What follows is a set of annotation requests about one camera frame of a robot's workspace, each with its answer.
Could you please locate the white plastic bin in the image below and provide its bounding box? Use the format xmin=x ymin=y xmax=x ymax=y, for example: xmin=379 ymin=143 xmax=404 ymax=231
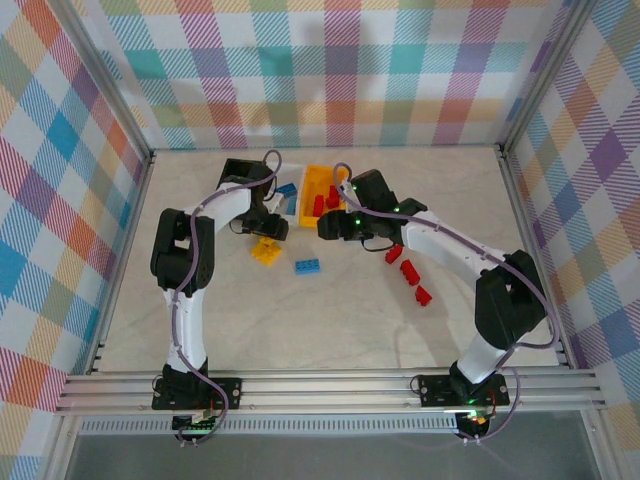
xmin=272 ymin=162 xmax=307 ymax=229

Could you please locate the yellow plastic bin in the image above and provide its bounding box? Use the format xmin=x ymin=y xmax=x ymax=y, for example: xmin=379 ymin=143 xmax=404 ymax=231
xmin=297 ymin=164 xmax=351 ymax=232

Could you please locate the black plastic bin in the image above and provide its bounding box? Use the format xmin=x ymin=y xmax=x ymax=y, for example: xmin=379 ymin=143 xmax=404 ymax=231
xmin=219 ymin=158 xmax=269 ymax=191

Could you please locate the small circuit board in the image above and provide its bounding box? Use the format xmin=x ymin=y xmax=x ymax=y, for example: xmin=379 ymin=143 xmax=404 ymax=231
xmin=457 ymin=409 xmax=490 ymax=429
xmin=172 ymin=413 xmax=221 ymax=435

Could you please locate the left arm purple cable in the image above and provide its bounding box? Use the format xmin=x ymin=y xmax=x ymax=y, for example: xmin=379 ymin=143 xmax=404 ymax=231
xmin=169 ymin=148 xmax=284 ymax=447

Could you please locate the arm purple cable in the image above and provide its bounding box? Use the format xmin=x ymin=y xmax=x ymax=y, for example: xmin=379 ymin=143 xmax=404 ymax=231
xmin=169 ymin=148 xmax=284 ymax=447
xmin=332 ymin=162 xmax=561 ymax=446

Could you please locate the aluminium side rail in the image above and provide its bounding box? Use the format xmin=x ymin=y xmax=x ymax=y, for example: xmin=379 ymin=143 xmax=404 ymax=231
xmin=84 ymin=152 xmax=156 ymax=374
xmin=497 ymin=144 xmax=576 ymax=374

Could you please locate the grey slotted cable duct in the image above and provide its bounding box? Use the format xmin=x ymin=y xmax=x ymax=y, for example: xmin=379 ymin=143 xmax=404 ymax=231
xmin=79 ymin=417 xmax=461 ymax=436

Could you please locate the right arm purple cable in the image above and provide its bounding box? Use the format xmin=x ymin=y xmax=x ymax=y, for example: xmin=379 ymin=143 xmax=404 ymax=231
xmin=332 ymin=162 xmax=561 ymax=446

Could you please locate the aluminium corner post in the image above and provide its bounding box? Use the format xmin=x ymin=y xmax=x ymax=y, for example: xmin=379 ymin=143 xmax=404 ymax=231
xmin=52 ymin=0 xmax=155 ymax=166
xmin=498 ymin=0 xmax=597 ymax=154

